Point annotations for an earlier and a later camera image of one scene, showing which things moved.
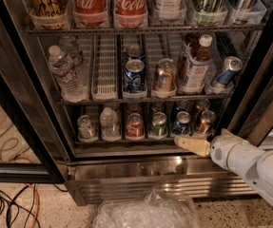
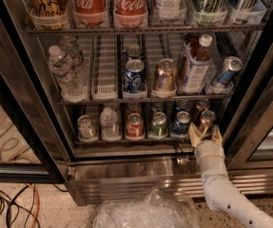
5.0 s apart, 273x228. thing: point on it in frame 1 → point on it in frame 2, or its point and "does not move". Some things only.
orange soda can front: [204, 124] does not move
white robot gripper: [224, 150] → [208, 149]
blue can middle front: [134, 80] does not move
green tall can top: [210, 4] does not move
